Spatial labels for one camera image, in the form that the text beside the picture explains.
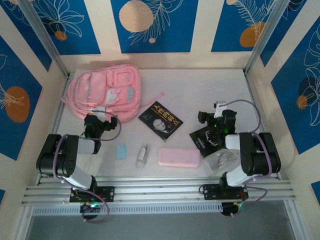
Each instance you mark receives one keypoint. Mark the pink student backpack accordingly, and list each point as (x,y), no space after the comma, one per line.
(100,85)

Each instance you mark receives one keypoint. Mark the black book with white horns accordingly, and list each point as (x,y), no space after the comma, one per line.
(201,143)

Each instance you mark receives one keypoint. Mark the clear bag of metal clips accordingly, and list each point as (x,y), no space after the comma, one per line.
(217,160)

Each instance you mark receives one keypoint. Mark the glue stick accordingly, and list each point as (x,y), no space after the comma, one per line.
(142,156)

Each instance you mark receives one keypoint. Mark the pink pencil case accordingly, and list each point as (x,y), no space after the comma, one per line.
(178,157)

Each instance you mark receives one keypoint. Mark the black book with portrait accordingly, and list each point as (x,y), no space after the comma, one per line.
(160,120)

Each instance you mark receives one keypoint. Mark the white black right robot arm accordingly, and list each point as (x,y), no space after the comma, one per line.
(260,155)

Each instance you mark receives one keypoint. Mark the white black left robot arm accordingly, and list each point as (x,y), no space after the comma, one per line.
(57,155)

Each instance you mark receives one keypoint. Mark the light blue eraser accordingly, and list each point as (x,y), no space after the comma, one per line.
(121,152)

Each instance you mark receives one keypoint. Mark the black controller board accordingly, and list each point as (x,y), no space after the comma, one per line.
(90,208)
(231,208)

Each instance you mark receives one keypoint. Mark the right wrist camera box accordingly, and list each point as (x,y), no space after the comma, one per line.
(220,104)

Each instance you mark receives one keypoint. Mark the aluminium side rail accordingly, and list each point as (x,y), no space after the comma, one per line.
(58,117)
(250,85)

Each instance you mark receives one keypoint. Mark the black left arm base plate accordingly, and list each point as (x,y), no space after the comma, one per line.
(107,193)

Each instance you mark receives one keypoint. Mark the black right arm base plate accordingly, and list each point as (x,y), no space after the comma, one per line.
(210,191)

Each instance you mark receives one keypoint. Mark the aluminium frame post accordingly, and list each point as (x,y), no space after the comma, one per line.
(262,37)
(47,42)

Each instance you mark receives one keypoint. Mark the aluminium rail beam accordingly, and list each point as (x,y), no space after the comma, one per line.
(160,190)

